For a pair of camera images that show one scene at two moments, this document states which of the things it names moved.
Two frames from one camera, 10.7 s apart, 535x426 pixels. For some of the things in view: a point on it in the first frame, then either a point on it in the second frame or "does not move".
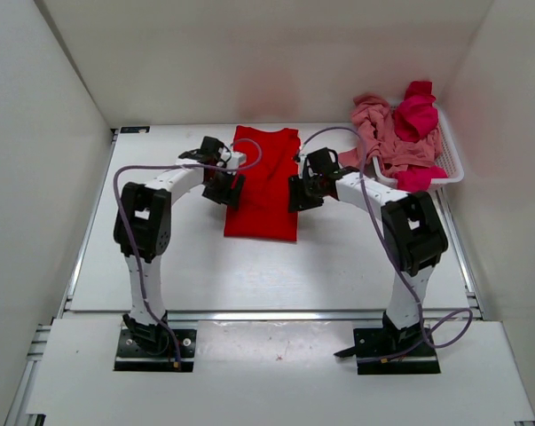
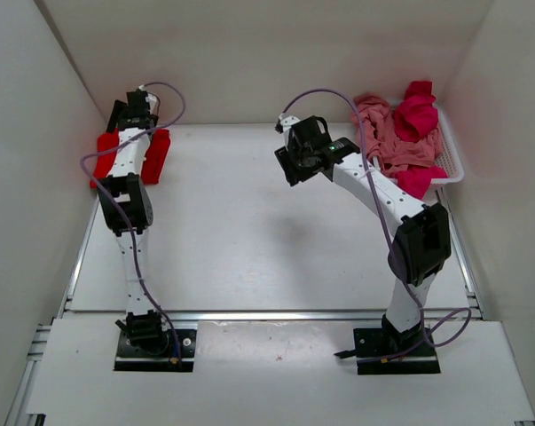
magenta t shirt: (417, 116) does not move
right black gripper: (304, 196) → (286, 164)
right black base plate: (371, 343) does not move
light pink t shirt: (383, 145) does not move
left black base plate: (131, 358) does not move
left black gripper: (233, 198) → (121, 112)
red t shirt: (263, 209) → (157, 152)
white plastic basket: (449, 159) does not move
